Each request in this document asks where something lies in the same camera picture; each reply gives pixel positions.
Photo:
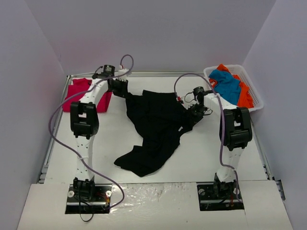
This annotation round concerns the black t-shirt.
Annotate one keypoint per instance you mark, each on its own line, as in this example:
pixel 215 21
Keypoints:
pixel 161 121

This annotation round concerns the white plastic basket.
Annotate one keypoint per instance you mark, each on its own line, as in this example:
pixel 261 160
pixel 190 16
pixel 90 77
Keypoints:
pixel 240 71

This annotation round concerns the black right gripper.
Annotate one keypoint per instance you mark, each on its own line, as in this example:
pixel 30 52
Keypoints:
pixel 194 111

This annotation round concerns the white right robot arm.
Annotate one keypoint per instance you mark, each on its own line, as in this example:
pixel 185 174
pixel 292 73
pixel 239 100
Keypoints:
pixel 235 133

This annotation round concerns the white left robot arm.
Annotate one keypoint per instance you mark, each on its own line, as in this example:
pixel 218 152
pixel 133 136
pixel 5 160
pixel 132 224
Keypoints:
pixel 84 124

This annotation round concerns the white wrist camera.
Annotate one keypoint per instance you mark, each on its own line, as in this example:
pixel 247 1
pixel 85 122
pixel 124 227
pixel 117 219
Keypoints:
pixel 187 100
pixel 122 74

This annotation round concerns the red folded t-shirt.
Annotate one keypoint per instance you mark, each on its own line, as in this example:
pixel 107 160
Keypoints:
pixel 81 85

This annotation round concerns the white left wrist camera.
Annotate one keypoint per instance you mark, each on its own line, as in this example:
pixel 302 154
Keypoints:
pixel 122 74

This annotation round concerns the blue t-shirt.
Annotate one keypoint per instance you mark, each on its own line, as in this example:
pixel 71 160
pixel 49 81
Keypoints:
pixel 226 85

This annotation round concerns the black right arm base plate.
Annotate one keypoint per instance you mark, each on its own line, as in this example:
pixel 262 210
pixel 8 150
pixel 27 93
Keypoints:
pixel 209 200

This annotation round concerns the orange t-shirt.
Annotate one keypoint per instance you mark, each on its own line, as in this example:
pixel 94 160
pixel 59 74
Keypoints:
pixel 245 99

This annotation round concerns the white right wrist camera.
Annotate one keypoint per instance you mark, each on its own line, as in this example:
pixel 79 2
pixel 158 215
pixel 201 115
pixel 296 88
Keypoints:
pixel 187 100

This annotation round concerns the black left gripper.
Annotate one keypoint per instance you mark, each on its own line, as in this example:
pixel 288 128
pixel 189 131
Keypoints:
pixel 121 89

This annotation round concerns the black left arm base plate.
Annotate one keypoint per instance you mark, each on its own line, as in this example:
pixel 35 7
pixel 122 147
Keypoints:
pixel 98 203

